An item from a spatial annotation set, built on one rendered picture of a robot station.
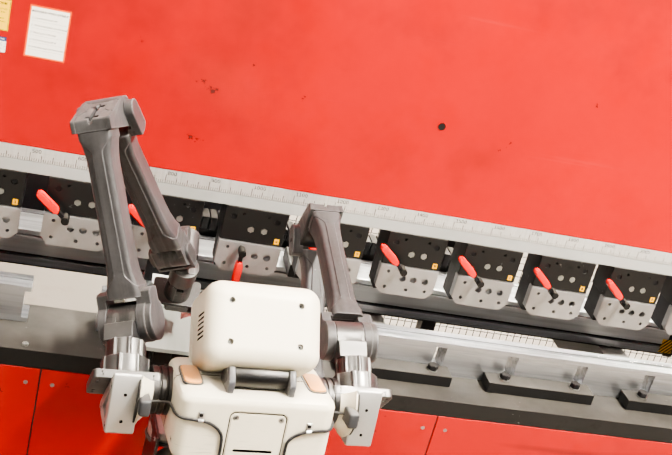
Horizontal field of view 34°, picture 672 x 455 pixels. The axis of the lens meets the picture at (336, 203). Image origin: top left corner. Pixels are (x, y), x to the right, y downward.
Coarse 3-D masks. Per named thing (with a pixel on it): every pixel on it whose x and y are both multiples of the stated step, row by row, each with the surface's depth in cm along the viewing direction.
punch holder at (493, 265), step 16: (464, 256) 267; (480, 256) 268; (496, 256) 269; (512, 256) 270; (448, 272) 277; (464, 272) 269; (480, 272) 270; (496, 272) 271; (512, 272) 272; (448, 288) 275; (464, 288) 271; (480, 288) 273; (496, 288) 272; (464, 304) 273; (480, 304) 273; (496, 304) 274
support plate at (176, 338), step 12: (132, 300) 253; (168, 312) 252; (180, 312) 254; (168, 324) 247; (180, 324) 248; (168, 336) 242; (180, 336) 244; (156, 348) 237; (168, 348) 238; (180, 348) 239
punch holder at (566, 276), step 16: (528, 256) 279; (544, 256) 271; (528, 272) 277; (544, 272) 273; (560, 272) 274; (576, 272) 275; (592, 272) 275; (528, 288) 276; (544, 288) 275; (560, 288) 276; (576, 288) 276; (528, 304) 276; (544, 304) 277; (560, 304) 278; (576, 304) 278
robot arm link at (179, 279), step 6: (198, 264) 232; (180, 270) 229; (186, 270) 229; (192, 270) 230; (198, 270) 231; (174, 276) 230; (180, 276) 229; (186, 276) 229; (192, 276) 229; (174, 282) 231; (180, 282) 230; (186, 282) 230; (192, 282) 232; (180, 288) 232; (186, 288) 232
